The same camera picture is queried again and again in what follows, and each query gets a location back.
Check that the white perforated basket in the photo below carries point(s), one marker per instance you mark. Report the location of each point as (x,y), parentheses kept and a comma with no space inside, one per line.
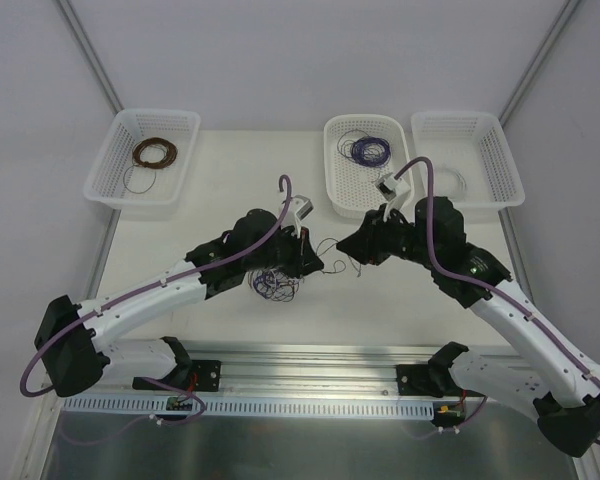
(473,164)
(351,187)
(144,161)

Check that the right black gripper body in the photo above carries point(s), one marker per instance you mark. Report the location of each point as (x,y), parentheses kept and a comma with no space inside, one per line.
(371,240)

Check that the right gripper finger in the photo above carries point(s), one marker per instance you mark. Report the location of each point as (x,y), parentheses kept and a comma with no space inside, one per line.
(362,248)
(367,227)

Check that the left aluminium frame post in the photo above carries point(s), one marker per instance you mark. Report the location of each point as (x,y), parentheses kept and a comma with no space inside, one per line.
(91,57)

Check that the right white perforated basket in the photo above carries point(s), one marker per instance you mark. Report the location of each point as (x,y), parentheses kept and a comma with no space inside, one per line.
(473,164)

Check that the aluminium mounting rail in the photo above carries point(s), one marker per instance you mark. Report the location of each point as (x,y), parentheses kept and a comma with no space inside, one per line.
(305,370)

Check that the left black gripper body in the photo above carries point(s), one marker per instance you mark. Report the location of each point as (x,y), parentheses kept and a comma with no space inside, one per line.
(303,255)

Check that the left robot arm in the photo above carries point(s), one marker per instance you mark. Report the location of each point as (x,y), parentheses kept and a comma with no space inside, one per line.
(207,271)

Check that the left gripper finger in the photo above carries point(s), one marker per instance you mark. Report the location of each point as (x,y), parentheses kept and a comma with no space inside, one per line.
(296,265)
(315,264)

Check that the left white perforated basket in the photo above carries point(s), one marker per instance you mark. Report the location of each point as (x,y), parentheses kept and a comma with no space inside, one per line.
(144,161)

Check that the white slotted cable duct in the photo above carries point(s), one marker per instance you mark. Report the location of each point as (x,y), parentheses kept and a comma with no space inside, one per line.
(172,405)

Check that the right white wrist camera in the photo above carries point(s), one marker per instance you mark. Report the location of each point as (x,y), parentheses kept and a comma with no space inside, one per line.
(395,191)

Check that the aluminium frame post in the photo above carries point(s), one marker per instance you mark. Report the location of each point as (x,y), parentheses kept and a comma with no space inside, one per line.
(539,59)
(91,57)

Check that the right aluminium frame post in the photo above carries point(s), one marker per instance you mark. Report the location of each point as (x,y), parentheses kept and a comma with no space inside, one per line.
(539,59)

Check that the middle white perforated basket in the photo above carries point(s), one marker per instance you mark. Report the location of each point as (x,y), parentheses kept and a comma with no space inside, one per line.
(351,187)

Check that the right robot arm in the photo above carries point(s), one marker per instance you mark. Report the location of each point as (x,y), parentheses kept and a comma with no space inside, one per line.
(562,395)

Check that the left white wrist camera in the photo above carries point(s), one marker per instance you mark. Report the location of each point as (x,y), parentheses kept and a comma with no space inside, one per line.
(299,208)

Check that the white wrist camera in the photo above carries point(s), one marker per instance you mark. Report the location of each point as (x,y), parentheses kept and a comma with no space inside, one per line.
(299,208)
(395,191)

